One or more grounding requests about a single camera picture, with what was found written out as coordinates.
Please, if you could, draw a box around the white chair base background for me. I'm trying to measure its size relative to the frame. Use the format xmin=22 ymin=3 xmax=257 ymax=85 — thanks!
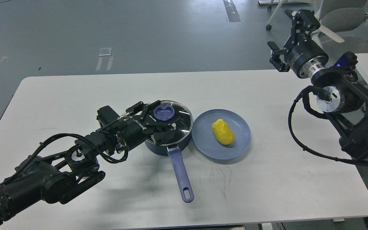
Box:
xmin=257 ymin=0 xmax=315 ymax=31

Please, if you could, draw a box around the white grey office chair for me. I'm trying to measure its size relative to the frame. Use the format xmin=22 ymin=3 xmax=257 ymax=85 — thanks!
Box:
xmin=313 ymin=0 xmax=368 ymax=58

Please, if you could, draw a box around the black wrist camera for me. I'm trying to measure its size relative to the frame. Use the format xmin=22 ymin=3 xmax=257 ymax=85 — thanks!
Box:
xmin=333 ymin=51 xmax=358 ymax=67
xmin=96 ymin=106 xmax=120 ymax=128

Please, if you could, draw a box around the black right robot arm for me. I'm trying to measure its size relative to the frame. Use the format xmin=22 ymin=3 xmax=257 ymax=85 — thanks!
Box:
xmin=267 ymin=9 xmax=368 ymax=166

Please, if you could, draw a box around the blue plate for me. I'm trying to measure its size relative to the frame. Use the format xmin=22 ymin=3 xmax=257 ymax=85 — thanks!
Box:
xmin=192 ymin=109 xmax=251 ymax=161

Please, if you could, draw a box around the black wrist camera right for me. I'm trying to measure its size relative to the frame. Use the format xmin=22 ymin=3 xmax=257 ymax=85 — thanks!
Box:
xmin=333 ymin=51 xmax=358 ymax=67

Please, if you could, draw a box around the yellow potato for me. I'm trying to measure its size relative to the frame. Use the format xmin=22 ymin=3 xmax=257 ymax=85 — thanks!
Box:
xmin=211 ymin=119 xmax=235 ymax=145

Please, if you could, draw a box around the glass pot lid blue knob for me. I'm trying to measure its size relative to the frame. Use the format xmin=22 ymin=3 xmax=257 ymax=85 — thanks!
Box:
xmin=144 ymin=100 xmax=194 ymax=146

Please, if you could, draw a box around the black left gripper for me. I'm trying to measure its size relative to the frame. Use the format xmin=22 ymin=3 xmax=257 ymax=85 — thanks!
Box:
xmin=117 ymin=101 xmax=182 ymax=151

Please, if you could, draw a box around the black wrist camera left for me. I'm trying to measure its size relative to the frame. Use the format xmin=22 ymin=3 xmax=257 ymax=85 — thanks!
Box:
xmin=96 ymin=106 xmax=120 ymax=128

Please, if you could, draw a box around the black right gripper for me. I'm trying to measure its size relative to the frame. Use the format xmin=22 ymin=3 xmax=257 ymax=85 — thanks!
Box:
xmin=267 ymin=9 xmax=329 ymax=79

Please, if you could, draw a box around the dark blue saucepan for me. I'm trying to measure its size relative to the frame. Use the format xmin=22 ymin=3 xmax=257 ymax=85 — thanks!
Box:
xmin=144 ymin=127 xmax=194 ymax=203

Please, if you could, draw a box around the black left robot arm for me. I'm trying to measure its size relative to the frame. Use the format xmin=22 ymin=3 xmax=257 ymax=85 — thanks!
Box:
xmin=0 ymin=100 xmax=183 ymax=225

